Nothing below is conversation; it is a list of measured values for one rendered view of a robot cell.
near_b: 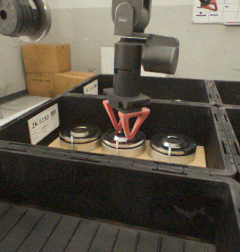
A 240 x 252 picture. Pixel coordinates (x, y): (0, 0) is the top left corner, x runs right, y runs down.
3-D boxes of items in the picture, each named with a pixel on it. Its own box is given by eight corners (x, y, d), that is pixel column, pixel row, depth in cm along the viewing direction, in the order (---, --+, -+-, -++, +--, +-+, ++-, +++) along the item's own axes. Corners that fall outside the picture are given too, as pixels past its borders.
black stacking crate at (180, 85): (64, 134, 71) (60, 95, 67) (98, 104, 98) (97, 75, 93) (208, 151, 62) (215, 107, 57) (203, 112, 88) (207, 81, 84)
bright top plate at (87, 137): (52, 140, 57) (51, 138, 57) (69, 124, 66) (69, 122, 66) (94, 144, 55) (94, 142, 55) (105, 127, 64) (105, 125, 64)
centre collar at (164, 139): (159, 144, 54) (160, 142, 54) (163, 135, 58) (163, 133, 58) (182, 148, 52) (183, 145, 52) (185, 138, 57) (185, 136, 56)
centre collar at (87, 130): (67, 134, 59) (67, 132, 58) (75, 126, 63) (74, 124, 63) (86, 136, 58) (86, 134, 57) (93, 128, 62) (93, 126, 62)
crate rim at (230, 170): (-24, 153, 41) (-28, 140, 40) (60, 102, 67) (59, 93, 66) (235, 193, 31) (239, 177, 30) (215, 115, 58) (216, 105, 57)
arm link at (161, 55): (131, 9, 52) (115, 2, 44) (186, 10, 48) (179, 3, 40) (127, 67, 56) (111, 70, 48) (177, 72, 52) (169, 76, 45)
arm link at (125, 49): (121, 36, 52) (109, 37, 47) (152, 38, 50) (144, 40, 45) (120, 68, 55) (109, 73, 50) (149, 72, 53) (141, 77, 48)
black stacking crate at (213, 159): (-11, 199, 45) (-26, 143, 40) (63, 134, 71) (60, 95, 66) (221, 247, 35) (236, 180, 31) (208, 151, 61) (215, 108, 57)
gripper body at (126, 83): (126, 93, 60) (128, 62, 57) (151, 106, 52) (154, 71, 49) (102, 97, 57) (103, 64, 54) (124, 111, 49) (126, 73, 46)
